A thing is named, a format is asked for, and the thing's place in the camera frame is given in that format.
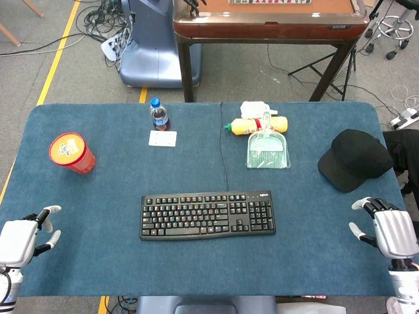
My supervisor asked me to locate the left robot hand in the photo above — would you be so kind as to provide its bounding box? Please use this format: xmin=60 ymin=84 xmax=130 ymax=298
xmin=0 ymin=205 xmax=62 ymax=266

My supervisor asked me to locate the row of mahjong tiles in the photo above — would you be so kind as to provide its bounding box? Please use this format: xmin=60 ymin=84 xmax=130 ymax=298
xmin=228 ymin=0 xmax=312 ymax=5

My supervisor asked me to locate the white crumpled cloth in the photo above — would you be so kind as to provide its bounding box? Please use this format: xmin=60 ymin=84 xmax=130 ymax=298
xmin=240 ymin=101 xmax=279 ymax=119

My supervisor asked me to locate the wooden furniture leg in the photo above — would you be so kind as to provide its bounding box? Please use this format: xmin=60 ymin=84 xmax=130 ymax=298
xmin=0 ymin=22 xmax=22 ymax=47
xmin=22 ymin=0 xmax=44 ymax=18

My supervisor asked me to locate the black computer keyboard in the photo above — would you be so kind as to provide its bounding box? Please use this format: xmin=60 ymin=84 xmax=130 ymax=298
xmin=139 ymin=190 xmax=277 ymax=241

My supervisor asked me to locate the yellow bottle with green cap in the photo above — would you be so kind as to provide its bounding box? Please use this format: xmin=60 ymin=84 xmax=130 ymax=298
xmin=224 ymin=115 xmax=289 ymax=136

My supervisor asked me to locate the white rectangular card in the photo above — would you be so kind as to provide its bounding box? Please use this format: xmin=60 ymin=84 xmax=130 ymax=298
xmin=148 ymin=130 xmax=178 ymax=148

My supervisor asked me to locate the black bag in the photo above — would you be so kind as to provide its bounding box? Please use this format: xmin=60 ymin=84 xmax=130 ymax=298
xmin=382 ymin=129 xmax=419 ymax=196

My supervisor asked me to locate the blue table cloth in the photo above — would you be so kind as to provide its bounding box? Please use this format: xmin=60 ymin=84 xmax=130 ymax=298
xmin=0 ymin=101 xmax=410 ymax=298

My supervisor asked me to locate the black tripod stand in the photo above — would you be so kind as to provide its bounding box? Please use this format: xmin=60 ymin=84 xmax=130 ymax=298
xmin=287 ymin=48 xmax=357 ymax=101

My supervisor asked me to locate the chrome stool with casters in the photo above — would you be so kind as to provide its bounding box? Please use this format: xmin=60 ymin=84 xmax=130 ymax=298
xmin=364 ymin=0 xmax=419 ymax=61

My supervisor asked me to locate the red instant noodle cup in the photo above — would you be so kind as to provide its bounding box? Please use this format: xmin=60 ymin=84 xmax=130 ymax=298
xmin=48 ymin=131 xmax=97 ymax=175

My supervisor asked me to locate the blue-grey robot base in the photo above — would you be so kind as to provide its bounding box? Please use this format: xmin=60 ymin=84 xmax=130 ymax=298
xmin=118 ymin=0 xmax=202 ymax=89

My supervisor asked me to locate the black baseball cap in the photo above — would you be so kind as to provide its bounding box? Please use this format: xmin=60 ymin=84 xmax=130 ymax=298
xmin=317 ymin=128 xmax=394 ymax=194

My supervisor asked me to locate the white power strip with plugs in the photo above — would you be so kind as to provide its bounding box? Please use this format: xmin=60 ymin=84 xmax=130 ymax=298
xmin=100 ymin=26 xmax=132 ymax=61

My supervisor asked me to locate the brown mahjong table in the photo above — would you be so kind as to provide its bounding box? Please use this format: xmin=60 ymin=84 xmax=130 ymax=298
xmin=172 ymin=0 xmax=370 ymax=103

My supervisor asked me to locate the green dustpan and brush set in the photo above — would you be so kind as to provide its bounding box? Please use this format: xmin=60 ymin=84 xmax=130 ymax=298
xmin=246 ymin=110 xmax=292 ymax=170

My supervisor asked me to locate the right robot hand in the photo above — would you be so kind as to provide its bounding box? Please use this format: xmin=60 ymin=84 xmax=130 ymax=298
xmin=348 ymin=196 xmax=419 ymax=261

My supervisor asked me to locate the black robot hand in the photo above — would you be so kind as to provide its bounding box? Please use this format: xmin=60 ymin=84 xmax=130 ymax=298
xmin=183 ymin=0 xmax=208 ymax=17

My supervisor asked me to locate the blue-capped cola bottle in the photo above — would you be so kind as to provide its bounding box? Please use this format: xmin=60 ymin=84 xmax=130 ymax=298
xmin=149 ymin=97 xmax=170 ymax=131

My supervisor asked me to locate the thin black cable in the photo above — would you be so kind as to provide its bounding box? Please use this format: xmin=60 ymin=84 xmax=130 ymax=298
xmin=219 ymin=101 xmax=230 ymax=193

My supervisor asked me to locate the grey-blue robot torso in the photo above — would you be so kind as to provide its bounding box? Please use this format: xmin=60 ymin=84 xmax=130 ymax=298
xmin=135 ymin=295 xmax=278 ymax=314

